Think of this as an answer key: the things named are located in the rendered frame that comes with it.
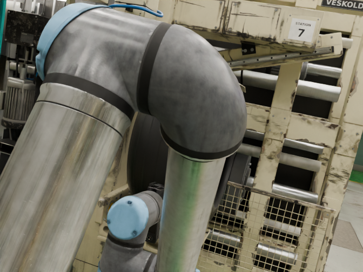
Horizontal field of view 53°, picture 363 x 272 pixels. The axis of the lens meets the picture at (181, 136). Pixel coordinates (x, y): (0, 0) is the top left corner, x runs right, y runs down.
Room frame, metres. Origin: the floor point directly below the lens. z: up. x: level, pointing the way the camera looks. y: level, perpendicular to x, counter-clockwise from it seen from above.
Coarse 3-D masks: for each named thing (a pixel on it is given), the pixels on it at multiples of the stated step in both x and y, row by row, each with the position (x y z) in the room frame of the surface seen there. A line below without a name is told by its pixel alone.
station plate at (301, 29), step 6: (294, 18) 1.48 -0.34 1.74; (294, 24) 1.48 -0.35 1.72; (300, 24) 1.48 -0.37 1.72; (306, 24) 1.47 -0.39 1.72; (312, 24) 1.47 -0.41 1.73; (294, 30) 1.48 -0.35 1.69; (300, 30) 1.48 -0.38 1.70; (306, 30) 1.47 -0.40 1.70; (312, 30) 1.47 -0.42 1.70; (288, 36) 1.49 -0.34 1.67; (294, 36) 1.48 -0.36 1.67; (300, 36) 1.48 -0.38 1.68; (306, 36) 1.47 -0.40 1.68; (312, 36) 1.46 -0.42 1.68
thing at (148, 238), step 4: (156, 224) 0.96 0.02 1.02; (152, 228) 0.97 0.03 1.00; (156, 228) 0.96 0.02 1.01; (148, 232) 0.98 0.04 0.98; (152, 232) 0.97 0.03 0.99; (156, 232) 0.97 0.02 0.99; (148, 236) 0.98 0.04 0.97; (152, 236) 0.98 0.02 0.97; (156, 236) 0.98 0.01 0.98; (148, 240) 0.98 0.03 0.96; (152, 240) 0.98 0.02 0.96; (156, 240) 0.98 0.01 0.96
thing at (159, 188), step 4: (152, 184) 1.00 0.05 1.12; (156, 184) 1.03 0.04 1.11; (160, 184) 1.05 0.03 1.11; (148, 188) 0.95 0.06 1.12; (152, 188) 0.94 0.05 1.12; (156, 188) 0.95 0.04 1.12; (160, 188) 0.99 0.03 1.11; (156, 192) 0.94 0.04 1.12; (160, 192) 0.94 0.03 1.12; (160, 196) 0.95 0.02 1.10
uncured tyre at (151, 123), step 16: (144, 128) 1.14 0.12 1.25; (144, 144) 1.13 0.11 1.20; (160, 144) 1.11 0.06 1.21; (128, 160) 1.18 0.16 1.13; (144, 160) 1.12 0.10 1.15; (160, 160) 1.11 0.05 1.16; (128, 176) 1.19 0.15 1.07; (144, 176) 1.13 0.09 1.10; (160, 176) 1.11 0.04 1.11; (224, 176) 1.50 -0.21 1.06
